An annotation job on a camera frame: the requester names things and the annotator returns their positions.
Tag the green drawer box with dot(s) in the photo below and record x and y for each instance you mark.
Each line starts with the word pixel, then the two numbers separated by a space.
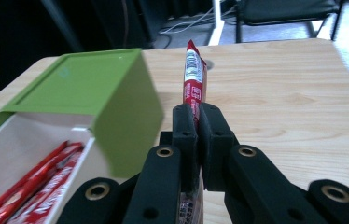
pixel 101 93

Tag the grey round table grommet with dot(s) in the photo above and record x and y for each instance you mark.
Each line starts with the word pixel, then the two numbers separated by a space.
pixel 210 64

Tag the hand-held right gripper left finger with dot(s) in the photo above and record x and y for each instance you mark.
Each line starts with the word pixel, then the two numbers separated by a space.
pixel 188 143

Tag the black folding chair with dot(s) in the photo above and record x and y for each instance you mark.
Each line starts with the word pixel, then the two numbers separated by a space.
pixel 281 12

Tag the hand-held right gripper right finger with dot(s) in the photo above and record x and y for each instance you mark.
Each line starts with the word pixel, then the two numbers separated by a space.
pixel 214 146

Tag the white desk frame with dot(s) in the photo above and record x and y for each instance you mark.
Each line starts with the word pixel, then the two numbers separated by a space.
pixel 216 28

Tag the red white-label snack stick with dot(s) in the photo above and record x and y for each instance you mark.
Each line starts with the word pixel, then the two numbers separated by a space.
pixel 193 77

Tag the pile of red packets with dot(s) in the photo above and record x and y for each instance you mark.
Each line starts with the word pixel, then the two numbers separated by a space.
pixel 42 189

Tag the white drawer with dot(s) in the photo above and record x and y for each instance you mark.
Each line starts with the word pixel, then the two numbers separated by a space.
pixel 17 143

